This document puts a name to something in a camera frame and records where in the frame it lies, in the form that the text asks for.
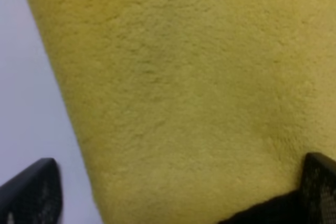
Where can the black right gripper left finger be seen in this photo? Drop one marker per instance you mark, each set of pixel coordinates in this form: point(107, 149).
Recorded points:
point(34, 195)

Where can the yellow towel with black trim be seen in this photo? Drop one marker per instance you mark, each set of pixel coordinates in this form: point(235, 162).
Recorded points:
point(187, 111)

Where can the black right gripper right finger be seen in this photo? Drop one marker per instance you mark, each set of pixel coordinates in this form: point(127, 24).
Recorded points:
point(317, 188)

